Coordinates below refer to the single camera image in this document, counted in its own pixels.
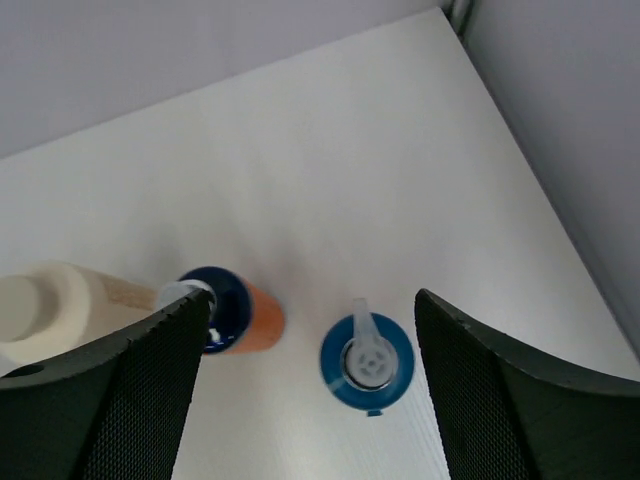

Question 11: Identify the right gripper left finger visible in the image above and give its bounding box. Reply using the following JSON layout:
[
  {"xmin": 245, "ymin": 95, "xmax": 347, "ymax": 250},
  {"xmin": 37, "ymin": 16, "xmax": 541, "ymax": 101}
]
[{"xmin": 1, "ymin": 291, "xmax": 209, "ymax": 479}]

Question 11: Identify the right aluminium frame post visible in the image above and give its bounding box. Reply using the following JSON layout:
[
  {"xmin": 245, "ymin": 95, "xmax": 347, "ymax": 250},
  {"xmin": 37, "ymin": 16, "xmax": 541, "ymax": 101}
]
[{"xmin": 445, "ymin": 0, "xmax": 477, "ymax": 38}]

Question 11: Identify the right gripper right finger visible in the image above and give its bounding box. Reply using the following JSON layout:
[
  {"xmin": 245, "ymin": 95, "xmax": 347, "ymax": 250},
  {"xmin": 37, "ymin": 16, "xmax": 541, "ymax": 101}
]
[{"xmin": 414, "ymin": 289, "xmax": 639, "ymax": 479}]

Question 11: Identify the dark blue spray bottle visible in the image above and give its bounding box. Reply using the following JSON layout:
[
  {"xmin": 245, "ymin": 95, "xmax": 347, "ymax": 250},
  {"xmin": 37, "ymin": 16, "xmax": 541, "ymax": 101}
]
[{"xmin": 319, "ymin": 298, "xmax": 415, "ymax": 417}]

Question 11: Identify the blue orange spray bottle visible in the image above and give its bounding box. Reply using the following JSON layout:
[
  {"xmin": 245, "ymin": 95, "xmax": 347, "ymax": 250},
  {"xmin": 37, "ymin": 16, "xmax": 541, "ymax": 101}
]
[{"xmin": 155, "ymin": 266, "xmax": 285, "ymax": 355}]

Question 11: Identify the white round cap bottle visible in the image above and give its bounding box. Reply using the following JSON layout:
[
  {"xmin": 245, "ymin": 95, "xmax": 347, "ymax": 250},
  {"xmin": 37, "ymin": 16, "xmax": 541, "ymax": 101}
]
[{"xmin": 1, "ymin": 261, "xmax": 157, "ymax": 365}]

